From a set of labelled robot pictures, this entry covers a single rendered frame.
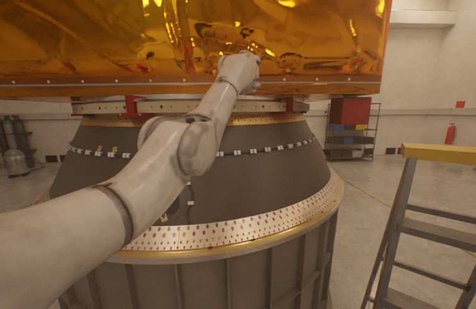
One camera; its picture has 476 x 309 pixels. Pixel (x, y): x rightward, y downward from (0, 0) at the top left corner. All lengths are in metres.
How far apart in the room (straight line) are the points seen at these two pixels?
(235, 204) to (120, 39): 0.84
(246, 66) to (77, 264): 0.43
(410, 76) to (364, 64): 7.86
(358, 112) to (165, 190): 1.05
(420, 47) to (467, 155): 8.27
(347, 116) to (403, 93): 7.69
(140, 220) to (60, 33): 1.02
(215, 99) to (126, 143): 0.67
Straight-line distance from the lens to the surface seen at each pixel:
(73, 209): 0.22
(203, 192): 0.81
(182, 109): 0.87
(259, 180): 0.88
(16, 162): 7.79
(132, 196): 0.24
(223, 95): 0.40
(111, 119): 1.11
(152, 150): 0.28
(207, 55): 0.94
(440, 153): 1.04
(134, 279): 1.00
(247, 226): 0.83
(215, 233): 0.80
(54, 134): 8.52
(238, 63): 0.47
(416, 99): 9.16
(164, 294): 0.99
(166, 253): 0.81
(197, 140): 0.27
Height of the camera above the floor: 1.67
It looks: 13 degrees down
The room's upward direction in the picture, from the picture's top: 1 degrees counter-clockwise
